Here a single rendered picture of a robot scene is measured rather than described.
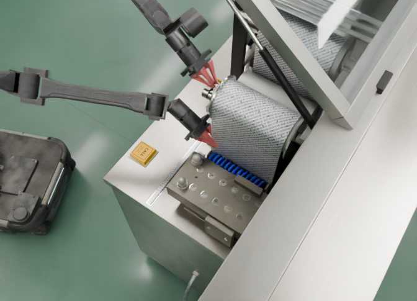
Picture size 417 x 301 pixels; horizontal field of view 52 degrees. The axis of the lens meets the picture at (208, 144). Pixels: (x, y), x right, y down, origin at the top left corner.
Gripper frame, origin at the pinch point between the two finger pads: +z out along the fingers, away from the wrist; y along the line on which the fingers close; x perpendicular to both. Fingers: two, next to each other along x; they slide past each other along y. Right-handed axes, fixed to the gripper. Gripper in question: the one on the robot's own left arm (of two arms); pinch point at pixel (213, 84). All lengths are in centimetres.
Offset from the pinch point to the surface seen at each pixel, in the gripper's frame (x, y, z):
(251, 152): 2.8, 7.3, 22.3
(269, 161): 7.5, 7.1, 26.8
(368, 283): 50, 35, 39
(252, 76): 2.4, -11.8, 6.7
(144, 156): -37.4, 18.1, 7.2
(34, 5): -228, -71, -101
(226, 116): 5.9, 7.9, 8.1
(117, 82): -166, -52, -17
